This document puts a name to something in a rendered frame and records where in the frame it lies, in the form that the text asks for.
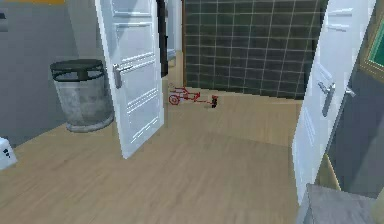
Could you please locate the red wire frame object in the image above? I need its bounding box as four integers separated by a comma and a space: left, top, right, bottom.
168, 86, 219, 109

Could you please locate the white box with black dots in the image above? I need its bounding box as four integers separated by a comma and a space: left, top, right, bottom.
0, 136, 18, 171

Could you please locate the grey metal waste bin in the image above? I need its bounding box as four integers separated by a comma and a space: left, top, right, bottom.
49, 58, 115, 134

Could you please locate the wood framed green picture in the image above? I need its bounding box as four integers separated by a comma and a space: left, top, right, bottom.
358, 0, 384, 84

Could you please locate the grey block furniture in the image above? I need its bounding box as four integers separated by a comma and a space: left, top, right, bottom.
295, 183, 378, 224

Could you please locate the white panelled room door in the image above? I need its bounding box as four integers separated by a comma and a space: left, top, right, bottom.
291, 0, 378, 205
94, 0, 165, 160

